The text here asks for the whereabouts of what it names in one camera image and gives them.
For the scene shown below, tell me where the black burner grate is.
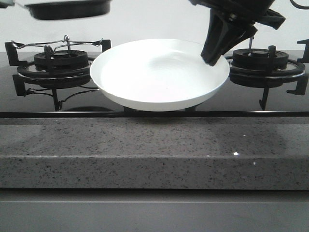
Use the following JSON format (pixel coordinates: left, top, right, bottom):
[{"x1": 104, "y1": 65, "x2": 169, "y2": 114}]
[
  {"x1": 5, "y1": 35, "x2": 112, "y2": 111},
  {"x1": 225, "y1": 38, "x2": 309, "y2": 111}
]

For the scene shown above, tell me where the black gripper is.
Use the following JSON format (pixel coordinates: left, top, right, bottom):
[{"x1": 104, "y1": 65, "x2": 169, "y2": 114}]
[{"x1": 190, "y1": 0, "x2": 285, "y2": 66}]

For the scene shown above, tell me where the black burner head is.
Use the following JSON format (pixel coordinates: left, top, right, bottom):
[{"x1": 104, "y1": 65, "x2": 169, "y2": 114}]
[
  {"x1": 34, "y1": 50, "x2": 88, "y2": 71},
  {"x1": 232, "y1": 48, "x2": 289, "y2": 71}
]

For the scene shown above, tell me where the grey cabinet front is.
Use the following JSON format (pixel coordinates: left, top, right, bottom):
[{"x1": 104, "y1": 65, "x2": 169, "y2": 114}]
[{"x1": 0, "y1": 189, "x2": 309, "y2": 232}]

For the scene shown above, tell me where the left black burner head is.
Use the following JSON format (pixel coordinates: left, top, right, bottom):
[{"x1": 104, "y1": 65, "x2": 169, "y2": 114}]
[{"x1": 34, "y1": 50, "x2": 88, "y2": 71}]

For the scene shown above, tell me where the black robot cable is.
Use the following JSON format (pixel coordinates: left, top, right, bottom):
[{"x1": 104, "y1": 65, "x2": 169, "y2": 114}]
[{"x1": 289, "y1": 0, "x2": 309, "y2": 10}]

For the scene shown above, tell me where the white round plate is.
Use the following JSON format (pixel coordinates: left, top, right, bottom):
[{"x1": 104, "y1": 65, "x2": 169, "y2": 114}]
[{"x1": 90, "y1": 39, "x2": 230, "y2": 112}]

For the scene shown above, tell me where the right black burner head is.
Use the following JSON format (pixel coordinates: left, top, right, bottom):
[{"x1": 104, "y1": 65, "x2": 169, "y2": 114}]
[{"x1": 232, "y1": 48, "x2": 289, "y2": 71}]

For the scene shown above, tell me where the right black burner grate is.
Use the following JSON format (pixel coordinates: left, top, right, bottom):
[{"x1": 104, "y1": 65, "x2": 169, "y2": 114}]
[{"x1": 225, "y1": 38, "x2": 309, "y2": 111}]

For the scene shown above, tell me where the black frying pan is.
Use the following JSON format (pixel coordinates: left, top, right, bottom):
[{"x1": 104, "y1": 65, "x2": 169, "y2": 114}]
[{"x1": 21, "y1": 0, "x2": 111, "y2": 20}]

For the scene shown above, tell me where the left black burner grate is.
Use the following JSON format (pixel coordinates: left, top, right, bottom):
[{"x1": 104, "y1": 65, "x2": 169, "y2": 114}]
[{"x1": 5, "y1": 35, "x2": 112, "y2": 111}]

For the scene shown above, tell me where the wire pan support ring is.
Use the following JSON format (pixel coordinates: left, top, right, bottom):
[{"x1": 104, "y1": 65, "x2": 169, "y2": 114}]
[{"x1": 11, "y1": 34, "x2": 104, "y2": 54}]

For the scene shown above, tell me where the black glass stove top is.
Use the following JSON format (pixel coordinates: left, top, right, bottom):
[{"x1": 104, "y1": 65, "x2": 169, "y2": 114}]
[{"x1": 0, "y1": 52, "x2": 309, "y2": 118}]

